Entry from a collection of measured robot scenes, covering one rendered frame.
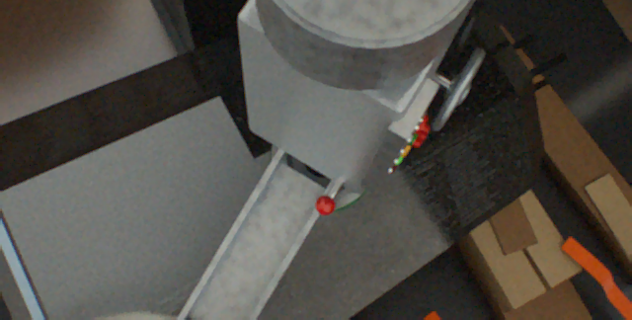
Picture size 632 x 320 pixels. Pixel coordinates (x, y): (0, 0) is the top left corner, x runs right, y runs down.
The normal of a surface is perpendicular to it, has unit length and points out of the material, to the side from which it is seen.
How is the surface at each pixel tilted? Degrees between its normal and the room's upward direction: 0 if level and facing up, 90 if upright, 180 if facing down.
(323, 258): 45
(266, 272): 16
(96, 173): 0
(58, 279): 0
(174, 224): 0
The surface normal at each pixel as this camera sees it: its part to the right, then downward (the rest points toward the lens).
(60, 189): 0.05, -0.29
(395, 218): 0.40, 0.38
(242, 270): -0.09, -0.06
